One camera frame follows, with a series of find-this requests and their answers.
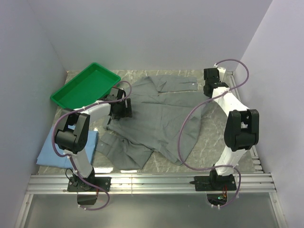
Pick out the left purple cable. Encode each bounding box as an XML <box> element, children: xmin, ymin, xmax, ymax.
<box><xmin>52</xmin><ymin>80</ymin><xmax>133</xmax><ymax>211</ymax></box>

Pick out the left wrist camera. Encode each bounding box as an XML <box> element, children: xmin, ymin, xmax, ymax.
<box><xmin>104</xmin><ymin>87</ymin><xmax>126</xmax><ymax>101</ymax></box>

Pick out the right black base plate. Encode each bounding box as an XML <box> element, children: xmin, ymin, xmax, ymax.
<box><xmin>190</xmin><ymin>175</ymin><xmax>237</xmax><ymax>191</ymax></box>

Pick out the green plastic tray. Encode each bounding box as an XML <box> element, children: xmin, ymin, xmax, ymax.
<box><xmin>50</xmin><ymin>63</ymin><xmax>121</xmax><ymax>109</ymax></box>

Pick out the folded light blue shirt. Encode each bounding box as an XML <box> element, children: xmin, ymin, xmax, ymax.
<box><xmin>36</xmin><ymin>129</ymin><xmax>99</xmax><ymax>168</ymax></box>

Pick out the purple cable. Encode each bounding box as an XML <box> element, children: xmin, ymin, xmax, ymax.
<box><xmin>52</xmin><ymin>80</ymin><xmax>133</xmax><ymax>211</ymax></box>
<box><xmin>178</xmin><ymin>58</ymin><xmax>250</xmax><ymax>207</ymax></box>

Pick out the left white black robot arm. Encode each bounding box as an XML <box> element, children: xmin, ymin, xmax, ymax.
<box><xmin>51</xmin><ymin>96</ymin><xmax>132</xmax><ymax>191</ymax></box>

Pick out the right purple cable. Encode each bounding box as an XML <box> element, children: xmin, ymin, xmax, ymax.
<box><xmin>178</xmin><ymin>58</ymin><xmax>250</xmax><ymax>207</ymax></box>

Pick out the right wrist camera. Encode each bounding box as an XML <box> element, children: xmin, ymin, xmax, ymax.
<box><xmin>203</xmin><ymin>67</ymin><xmax>226</xmax><ymax>83</ymax></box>

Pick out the grey long sleeve shirt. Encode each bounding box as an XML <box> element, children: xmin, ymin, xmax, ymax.
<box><xmin>95</xmin><ymin>75</ymin><xmax>207</xmax><ymax>170</ymax></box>

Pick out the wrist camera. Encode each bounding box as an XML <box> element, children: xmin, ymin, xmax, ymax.
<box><xmin>104</xmin><ymin>87</ymin><xmax>126</xmax><ymax>101</ymax></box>
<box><xmin>203</xmin><ymin>67</ymin><xmax>226</xmax><ymax>83</ymax></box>

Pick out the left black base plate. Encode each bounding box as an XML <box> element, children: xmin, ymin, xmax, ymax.
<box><xmin>67</xmin><ymin>176</ymin><xmax>112</xmax><ymax>192</ymax></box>

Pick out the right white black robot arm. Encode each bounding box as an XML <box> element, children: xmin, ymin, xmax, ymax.
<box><xmin>203</xmin><ymin>79</ymin><xmax>259</xmax><ymax>190</ymax></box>

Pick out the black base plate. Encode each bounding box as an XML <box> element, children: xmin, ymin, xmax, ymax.
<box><xmin>190</xmin><ymin>175</ymin><xmax>237</xmax><ymax>191</ymax></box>
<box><xmin>67</xmin><ymin>176</ymin><xmax>112</xmax><ymax>192</ymax></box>

